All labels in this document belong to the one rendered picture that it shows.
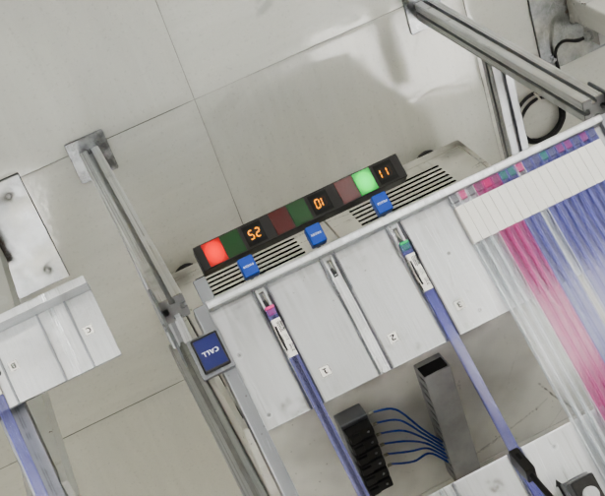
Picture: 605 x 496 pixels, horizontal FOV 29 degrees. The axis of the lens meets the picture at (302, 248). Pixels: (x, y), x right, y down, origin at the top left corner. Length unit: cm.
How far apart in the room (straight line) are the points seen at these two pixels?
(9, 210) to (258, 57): 57
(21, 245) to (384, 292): 91
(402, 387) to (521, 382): 24
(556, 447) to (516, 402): 46
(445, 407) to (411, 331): 35
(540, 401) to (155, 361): 86
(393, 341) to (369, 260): 12
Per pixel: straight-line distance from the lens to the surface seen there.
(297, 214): 175
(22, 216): 236
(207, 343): 165
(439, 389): 201
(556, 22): 264
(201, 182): 242
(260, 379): 168
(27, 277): 242
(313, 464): 205
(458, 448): 211
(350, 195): 176
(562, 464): 173
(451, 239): 175
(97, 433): 265
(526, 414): 221
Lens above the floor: 214
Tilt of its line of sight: 57 degrees down
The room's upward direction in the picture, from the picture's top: 141 degrees clockwise
